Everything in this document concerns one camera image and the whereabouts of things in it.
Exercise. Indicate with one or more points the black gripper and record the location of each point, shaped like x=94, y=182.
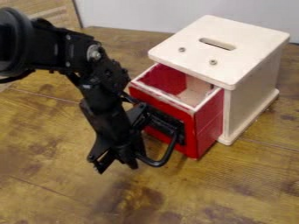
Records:
x=115, y=117

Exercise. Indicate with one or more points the black metal drawer handle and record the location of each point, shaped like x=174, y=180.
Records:
x=167, y=130

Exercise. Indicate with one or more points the red drawer front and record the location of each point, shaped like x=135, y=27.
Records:
x=189, y=100

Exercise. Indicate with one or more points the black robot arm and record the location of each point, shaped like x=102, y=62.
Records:
x=35, y=45

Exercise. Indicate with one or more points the white wooden drawer box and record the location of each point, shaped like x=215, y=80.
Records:
x=234, y=56

